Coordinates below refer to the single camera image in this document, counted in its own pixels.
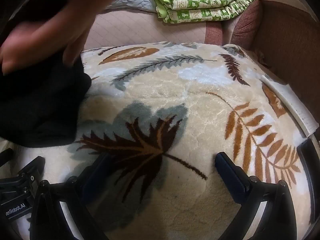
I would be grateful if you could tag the leaf print plush blanket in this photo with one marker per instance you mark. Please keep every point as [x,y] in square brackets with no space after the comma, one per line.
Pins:
[175,100]

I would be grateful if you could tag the green patterned quilt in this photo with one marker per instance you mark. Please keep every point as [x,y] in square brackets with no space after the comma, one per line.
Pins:
[200,5]

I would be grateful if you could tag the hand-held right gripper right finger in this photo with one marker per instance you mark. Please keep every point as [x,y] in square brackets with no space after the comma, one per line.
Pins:
[226,166]

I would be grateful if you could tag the person's left hand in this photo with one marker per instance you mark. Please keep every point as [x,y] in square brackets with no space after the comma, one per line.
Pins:
[50,30]

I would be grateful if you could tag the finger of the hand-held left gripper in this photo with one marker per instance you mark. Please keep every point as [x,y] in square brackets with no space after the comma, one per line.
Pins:
[32,167]
[5,156]

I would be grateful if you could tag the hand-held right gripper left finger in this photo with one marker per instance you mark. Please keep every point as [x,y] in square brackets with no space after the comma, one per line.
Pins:
[96,177]

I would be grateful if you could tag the pink quilted bed sheet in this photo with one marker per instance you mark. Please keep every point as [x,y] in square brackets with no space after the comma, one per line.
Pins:
[137,27]

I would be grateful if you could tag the black pants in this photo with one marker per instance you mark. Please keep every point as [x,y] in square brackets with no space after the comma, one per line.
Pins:
[37,105]

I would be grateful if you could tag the reddish brown padded cushion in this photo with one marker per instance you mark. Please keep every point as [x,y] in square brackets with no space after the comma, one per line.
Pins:
[247,25]

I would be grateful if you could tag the brown upholstered bed frame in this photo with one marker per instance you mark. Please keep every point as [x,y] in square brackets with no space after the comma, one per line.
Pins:
[287,42]

